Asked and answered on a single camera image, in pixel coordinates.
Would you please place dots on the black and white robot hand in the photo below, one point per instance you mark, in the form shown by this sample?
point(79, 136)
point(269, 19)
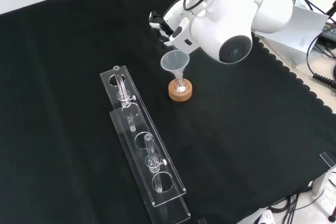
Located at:
point(181, 35)

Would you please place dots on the translucent plastic funnel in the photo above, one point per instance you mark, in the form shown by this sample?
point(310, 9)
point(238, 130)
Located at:
point(173, 61)

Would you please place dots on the small round-bottom glass flask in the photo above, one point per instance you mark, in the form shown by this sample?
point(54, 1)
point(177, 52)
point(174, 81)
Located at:
point(180, 86)

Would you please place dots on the clear acrylic funnel stand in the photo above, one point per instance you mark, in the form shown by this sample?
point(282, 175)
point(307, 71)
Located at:
point(147, 140)

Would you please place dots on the black bench cloth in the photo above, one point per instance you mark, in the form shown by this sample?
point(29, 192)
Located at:
point(236, 129)

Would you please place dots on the white paper sheet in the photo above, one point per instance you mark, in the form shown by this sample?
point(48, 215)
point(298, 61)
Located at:
point(307, 30)

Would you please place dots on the black power adapter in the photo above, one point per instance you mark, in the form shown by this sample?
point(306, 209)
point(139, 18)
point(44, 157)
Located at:
point(329, 32)

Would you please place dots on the white power strip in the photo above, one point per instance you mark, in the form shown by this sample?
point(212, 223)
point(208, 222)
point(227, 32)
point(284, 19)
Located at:
point(266, 216)

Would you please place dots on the clear acrylic bracket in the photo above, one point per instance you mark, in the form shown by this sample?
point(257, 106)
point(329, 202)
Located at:
point(324, 174)

